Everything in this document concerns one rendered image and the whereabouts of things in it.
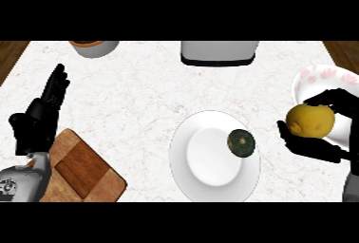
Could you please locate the white plate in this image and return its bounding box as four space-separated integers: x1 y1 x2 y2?
168 109 263 203

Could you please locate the white appliance with black base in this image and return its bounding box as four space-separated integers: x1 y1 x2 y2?
179 41 261 67

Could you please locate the yellow lemon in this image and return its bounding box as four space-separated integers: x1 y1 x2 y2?
285 103 337 140

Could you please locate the dark green round vegetable slice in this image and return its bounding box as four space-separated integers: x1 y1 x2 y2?
227 128 257 159

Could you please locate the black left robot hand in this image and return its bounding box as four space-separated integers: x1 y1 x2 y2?
7 63 71 157

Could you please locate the white bowl with pink flowers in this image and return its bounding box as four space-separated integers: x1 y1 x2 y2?
289 64 359 152

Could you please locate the wooden cutting board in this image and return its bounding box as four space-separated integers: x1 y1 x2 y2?
26 127 128 203

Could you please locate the grey pot with orange rim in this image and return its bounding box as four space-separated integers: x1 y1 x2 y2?
69 41 121 59

